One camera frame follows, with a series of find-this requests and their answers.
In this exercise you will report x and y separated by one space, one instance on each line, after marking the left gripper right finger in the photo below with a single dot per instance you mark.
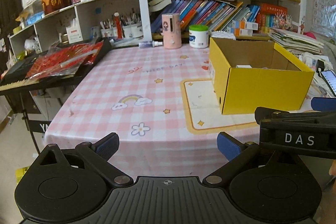
238 155

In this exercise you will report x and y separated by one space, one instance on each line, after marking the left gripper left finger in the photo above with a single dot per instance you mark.
96 156

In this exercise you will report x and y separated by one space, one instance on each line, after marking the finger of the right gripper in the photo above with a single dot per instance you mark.
323 104

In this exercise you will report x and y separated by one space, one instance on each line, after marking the black smartphone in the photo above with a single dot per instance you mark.
330 78

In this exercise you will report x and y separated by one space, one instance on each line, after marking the stack of papers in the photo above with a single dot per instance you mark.
296 43

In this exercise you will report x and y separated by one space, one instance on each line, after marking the yellow cardboard box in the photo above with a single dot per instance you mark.
277 79

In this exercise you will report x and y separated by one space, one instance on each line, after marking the pink checkered tablecloth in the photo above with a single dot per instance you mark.
163 106

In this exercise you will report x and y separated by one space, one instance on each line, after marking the white charger adapter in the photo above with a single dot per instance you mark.
243 66

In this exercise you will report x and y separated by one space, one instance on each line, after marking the red foil decoration pack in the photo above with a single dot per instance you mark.
64 61

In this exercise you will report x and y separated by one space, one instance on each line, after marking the black keyboard piano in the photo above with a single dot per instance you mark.
15 81

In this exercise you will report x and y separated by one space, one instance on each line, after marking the small spray bottle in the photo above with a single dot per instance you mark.
150 44

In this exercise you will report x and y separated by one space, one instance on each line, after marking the white tissue pack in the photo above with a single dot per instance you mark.
223 35

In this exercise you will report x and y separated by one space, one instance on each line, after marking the white jar green lid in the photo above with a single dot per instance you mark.
198 36

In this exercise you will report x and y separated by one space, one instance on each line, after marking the pink cylindrical dispenser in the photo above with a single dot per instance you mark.
171 31

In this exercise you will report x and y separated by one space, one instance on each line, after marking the row of colourful books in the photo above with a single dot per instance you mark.
215 14

